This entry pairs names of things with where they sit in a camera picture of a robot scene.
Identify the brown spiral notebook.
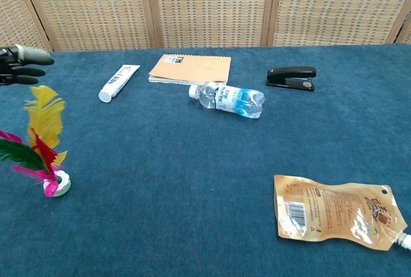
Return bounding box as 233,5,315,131
148,53,232,87

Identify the white toothpaste tube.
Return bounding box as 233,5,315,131
98,64,141,103

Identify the tan spouted drink pouch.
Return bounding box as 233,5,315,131
273,174,411,252

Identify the blue table cloth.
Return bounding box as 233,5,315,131
0,42,411,277

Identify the woven folding screen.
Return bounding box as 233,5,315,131
0,0,411,55

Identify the clear plastic water bottle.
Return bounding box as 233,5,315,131
188,81,267,120

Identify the black stapler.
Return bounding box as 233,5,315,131
265,66,317,92

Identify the colourful feather shuttlecock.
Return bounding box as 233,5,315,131
0,85,72,198

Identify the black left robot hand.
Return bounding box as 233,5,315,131
0,44,55,87

